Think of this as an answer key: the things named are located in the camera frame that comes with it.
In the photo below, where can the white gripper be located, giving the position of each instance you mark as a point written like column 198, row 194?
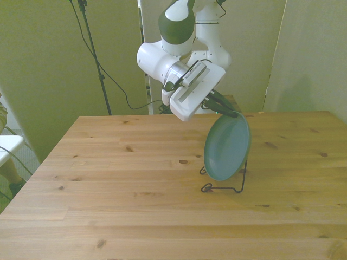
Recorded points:
column 200, row 92

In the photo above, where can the teal round plate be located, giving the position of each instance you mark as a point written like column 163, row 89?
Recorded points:
column 227, row 146

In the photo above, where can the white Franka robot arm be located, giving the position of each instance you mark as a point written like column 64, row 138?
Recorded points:
column 154, row 58

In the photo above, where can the beige partition panel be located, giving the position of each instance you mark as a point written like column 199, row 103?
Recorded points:
column 252, row 40

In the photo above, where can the black tripod stand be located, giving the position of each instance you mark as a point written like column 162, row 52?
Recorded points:
column 95, row 57

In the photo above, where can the olive partition panel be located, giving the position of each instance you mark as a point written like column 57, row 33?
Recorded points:
column 48, row 67

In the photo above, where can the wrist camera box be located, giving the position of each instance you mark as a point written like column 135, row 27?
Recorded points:
column 195, row 73

